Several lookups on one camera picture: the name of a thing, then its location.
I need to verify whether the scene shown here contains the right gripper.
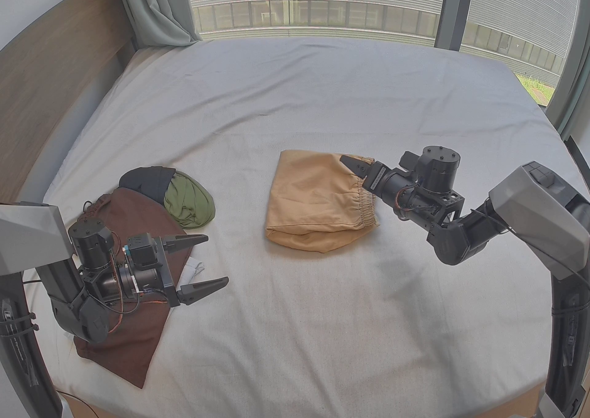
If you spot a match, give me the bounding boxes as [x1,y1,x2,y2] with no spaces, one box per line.
[363,161,418,207]

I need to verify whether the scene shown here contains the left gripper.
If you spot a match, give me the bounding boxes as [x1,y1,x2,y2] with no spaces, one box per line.
[119,234,230,308]

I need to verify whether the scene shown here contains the tan shorts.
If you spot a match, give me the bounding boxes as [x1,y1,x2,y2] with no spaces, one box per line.
[265,150,380,253]

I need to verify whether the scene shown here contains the bed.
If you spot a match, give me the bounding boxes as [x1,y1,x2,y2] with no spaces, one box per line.
[0,0,590,418]

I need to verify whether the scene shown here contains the pale blue garment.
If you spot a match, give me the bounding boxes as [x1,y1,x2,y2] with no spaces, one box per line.
[177,257,206,290]

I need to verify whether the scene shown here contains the green garment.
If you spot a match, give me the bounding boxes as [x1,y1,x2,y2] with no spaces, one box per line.
[163,170,216,229]

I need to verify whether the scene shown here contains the brown shorts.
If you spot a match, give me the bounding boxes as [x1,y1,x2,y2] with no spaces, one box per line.
[74,188,190,389]

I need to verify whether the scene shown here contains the black garment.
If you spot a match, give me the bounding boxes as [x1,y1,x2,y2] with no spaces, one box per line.
[119,166,177,205]

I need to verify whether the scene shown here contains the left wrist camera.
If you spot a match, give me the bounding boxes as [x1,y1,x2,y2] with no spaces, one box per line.
[124,233,162,269]

